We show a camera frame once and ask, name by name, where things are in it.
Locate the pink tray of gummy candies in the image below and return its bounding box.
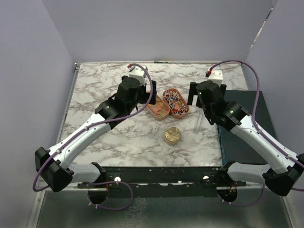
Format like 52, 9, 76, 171
146, 95, 171, 121

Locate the pink tray of lollipops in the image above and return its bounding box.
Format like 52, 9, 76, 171
162, 88, 190, 119

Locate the clear plastic scoop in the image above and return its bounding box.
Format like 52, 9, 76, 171
194, 113, 203, 132

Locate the gold jar lid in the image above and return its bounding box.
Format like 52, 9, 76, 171
165, 127, 181, 136

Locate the clear glass jar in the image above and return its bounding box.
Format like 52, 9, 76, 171
165, 135, 181, 146

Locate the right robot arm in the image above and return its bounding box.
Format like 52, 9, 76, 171
187, 80, 304, 196

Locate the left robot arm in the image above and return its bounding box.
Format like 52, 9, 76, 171
35, 76, 157, 192

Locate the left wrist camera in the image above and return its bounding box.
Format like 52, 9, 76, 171
128, 65, 146, 86

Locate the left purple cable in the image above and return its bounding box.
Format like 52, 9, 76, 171
32, 63, 152, 192

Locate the purple cable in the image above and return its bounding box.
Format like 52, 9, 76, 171
205, 60, 304, 192
32, 63, 152, 192

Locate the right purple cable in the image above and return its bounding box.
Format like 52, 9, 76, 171
205, 60, 304, 192

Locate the blue network switch box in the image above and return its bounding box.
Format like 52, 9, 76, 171
217, 90, 280, 165

